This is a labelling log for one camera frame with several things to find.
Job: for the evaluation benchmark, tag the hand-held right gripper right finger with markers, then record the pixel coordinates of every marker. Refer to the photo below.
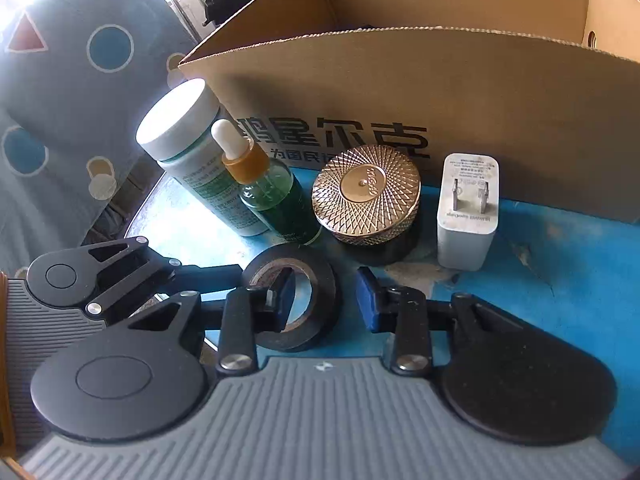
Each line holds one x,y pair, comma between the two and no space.
369,300

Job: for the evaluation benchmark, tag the brown cardboard box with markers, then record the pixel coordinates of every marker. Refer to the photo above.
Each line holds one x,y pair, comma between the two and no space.
450,110

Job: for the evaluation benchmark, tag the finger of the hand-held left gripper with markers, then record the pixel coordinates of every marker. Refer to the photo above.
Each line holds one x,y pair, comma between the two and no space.
210,276

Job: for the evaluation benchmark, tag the green dropper bottle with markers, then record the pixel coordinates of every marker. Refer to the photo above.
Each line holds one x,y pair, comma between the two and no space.
275,200

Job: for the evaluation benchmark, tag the black electrical tape roll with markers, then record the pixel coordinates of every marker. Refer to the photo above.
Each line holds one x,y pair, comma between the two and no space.
320,280

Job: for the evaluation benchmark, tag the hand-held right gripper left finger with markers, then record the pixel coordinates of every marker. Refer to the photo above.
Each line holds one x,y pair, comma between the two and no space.
284,300

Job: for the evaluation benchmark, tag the gold lidded round jar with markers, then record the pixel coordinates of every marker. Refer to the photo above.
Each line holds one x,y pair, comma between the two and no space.
365,195

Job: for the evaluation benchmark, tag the white pill bottle green label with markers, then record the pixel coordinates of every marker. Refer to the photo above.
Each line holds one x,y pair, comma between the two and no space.
195,150

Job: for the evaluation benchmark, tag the white wall charger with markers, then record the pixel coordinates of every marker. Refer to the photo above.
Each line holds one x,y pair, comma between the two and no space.
467,225

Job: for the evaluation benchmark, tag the black plastic object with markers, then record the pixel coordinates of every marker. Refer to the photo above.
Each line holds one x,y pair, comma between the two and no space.
235,2

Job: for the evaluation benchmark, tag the grey printed blanket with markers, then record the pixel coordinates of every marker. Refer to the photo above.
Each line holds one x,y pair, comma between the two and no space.
75,125

